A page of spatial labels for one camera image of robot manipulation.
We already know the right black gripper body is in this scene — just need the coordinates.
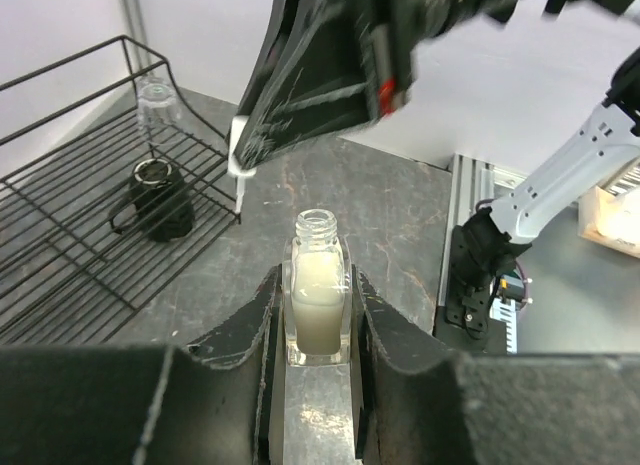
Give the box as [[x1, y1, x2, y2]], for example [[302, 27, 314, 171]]
[[359, 0, 519, 118]]

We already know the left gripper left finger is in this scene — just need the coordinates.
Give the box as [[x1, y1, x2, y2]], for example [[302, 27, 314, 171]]
[[1, 267, 283, 464]]

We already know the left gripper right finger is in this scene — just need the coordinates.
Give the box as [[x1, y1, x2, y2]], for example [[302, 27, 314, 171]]
[[351, 270, 639, 464]]

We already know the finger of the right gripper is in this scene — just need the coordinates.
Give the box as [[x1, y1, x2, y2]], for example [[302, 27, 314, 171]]
[[234, 0, 375, 168]]

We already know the nail polish bottle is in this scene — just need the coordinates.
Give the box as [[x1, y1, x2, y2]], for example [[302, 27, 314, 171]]
[[281, 209, 352, 367]]

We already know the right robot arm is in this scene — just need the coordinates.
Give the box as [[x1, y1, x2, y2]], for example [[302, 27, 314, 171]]
[[228, 0, 639, 344]]

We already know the clear glass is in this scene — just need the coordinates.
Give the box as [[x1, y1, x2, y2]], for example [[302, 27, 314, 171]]
[[136, 75, 182, 142]]

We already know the black mug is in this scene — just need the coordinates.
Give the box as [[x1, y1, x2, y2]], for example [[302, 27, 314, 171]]
[[108, 158, 196, 243]]

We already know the cardboard box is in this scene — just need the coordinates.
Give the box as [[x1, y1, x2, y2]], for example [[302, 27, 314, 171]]
[[578, 159, 639, 258]]

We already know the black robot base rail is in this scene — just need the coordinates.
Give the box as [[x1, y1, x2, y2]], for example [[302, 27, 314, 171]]
[[433, 154, 527, 354]]

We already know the black wire rack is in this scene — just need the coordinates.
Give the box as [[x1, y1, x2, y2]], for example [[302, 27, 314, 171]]
[[1, 35, 241, 345]]

